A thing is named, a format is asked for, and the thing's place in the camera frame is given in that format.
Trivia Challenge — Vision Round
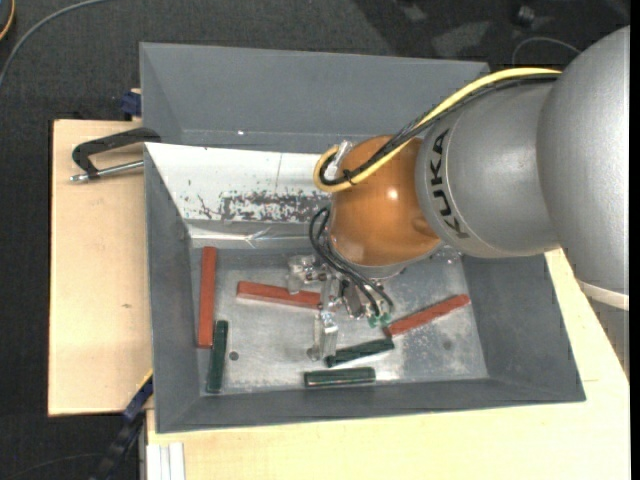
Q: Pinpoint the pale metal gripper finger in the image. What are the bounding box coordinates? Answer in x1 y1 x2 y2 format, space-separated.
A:
321 311 340 360
306 311 326 362

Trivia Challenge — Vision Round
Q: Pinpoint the dark green flat block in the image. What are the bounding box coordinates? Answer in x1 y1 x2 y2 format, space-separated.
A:
205 319 230 395
324 337 396 369
303 366 377 389

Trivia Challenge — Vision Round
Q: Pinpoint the grey metal bin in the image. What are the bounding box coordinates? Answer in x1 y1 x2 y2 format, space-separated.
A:
138 41 588 435

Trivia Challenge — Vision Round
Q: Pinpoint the pale wood flat board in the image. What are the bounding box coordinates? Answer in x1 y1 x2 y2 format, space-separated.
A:
47 118 155 418

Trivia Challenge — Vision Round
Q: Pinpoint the red-brown flat block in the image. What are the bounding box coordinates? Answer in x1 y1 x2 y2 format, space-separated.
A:
383 293 473 339
235 280 325 311
195 245 219 350

